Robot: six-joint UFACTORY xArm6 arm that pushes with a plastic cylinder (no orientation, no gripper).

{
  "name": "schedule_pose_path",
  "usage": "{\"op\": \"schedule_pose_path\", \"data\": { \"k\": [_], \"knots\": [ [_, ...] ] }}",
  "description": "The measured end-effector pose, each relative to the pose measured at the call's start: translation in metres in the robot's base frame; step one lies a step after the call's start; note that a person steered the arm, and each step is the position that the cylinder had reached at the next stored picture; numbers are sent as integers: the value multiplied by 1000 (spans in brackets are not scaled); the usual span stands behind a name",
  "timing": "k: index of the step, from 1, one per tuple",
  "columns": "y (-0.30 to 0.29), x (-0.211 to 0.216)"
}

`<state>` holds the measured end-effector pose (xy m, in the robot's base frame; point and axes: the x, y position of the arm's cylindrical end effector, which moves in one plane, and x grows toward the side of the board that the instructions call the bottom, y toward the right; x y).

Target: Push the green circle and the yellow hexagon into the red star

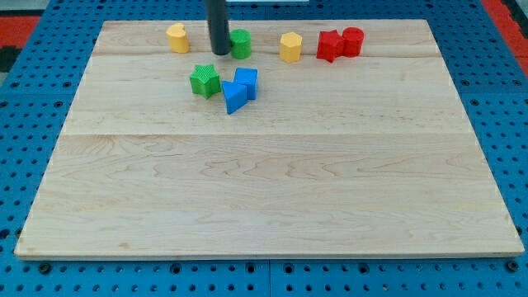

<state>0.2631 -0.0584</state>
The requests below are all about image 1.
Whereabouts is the blue triangle block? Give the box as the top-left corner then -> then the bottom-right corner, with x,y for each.
221,81 -> 248,115

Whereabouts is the blue cube block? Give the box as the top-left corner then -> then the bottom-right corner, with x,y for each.
233,68 -> 258,100

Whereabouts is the yellow heart block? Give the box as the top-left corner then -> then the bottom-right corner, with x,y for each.
166,23 -> 191,54

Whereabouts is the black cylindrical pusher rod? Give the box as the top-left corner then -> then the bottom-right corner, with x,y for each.
205,0 -> 231,55

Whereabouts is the wooden board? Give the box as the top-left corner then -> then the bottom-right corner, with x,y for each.
15,20 -> 524,261

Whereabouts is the red star block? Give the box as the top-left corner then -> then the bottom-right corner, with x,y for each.
316,30 -> 344,63

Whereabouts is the green star block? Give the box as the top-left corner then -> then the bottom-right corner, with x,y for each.
190,64 -> 222,99

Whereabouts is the red circle block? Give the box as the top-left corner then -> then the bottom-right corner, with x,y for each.
342,27 -> 365,58

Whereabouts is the yellow hexagon block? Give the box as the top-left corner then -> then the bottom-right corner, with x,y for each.
279,32 -> 303,63

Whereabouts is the green circle block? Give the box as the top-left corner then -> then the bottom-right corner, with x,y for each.
229,29 -> 252,59

